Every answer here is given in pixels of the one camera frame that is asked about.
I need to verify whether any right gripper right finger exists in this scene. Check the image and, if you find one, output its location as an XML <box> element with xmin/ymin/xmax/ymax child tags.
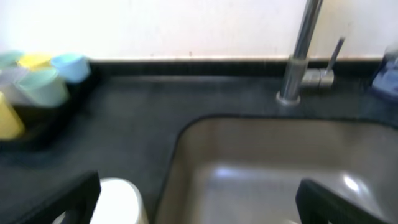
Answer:
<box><xmin>295</xmin><ymin>178</ymin><xmax>391</xmax><ymax>224</ymax></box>

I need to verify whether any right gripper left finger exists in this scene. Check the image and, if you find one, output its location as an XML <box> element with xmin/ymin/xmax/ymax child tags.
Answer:
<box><xmin>15</xmin><ymin>170</ymin><xmax>102</xmax><ymax>224</ymax></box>

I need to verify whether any pale pink cup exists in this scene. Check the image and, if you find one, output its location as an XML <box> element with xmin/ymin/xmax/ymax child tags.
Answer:
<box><xmin>51</xmin><ymin>177</ymin><xmax>150</xmax><ymax>224</ymax></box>

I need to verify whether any black tray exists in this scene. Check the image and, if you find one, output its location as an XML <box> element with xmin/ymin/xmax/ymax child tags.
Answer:
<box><xmin>0</xmin><ymin>102</ymin><xmax>91</xmax><ymax>153</ymax></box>
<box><xmin>62</xmin><ymin>62</ymin><xmax>102</xmax><ymax>110</ymax></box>

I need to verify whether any steel sink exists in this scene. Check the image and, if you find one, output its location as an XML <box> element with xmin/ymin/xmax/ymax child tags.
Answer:
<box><xmin>154</xmin><ymin>116</ymin><xmax>398</xmax><ymax>224</ymax></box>

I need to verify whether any yellow cup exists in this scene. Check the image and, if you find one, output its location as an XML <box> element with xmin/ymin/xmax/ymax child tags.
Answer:
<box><xmin>17</xmin><ymin>52</ymin><xmax>53</xmax><ymax>72</ymax></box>
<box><xmin>0</xmin><ymin>91</ymin><xmax>25</xmax><ymax>141</ymax></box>

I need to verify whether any green cup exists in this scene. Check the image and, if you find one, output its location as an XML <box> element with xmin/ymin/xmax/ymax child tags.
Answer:
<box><xmin>0</xmin><ymin>50</ymin><xmax>24</xmax><ymax>70</ymax></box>
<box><xmin>15</xmin><ymin>67</ymin><xmax>71</xmax><ymax>108</ymax></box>

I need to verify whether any steel tap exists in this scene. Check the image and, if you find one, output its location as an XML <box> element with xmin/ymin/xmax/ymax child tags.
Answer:
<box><xmin>275</xmin><ymin>0</ymin><xmax>346</xmax><ymax>107</ymax></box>

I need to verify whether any blue cup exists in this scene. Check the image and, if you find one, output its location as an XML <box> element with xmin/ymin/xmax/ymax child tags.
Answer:
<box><xmin>50</xmin><ymin>52</ymin><xmax>91</xmax><ymax>84</ymax></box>

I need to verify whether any grey cup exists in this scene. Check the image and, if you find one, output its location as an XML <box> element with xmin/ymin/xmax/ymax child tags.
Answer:
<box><xmin>0</xmin><ymin>67</ymin><xmax>30</xmax><ymax>105</ymax></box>

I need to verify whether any blue soap bottle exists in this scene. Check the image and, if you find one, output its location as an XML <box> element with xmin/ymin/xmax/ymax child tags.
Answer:
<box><xmin>371</xmin><ymin>43</ymin><xmax>398</xmax><ymax>102</ymax></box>

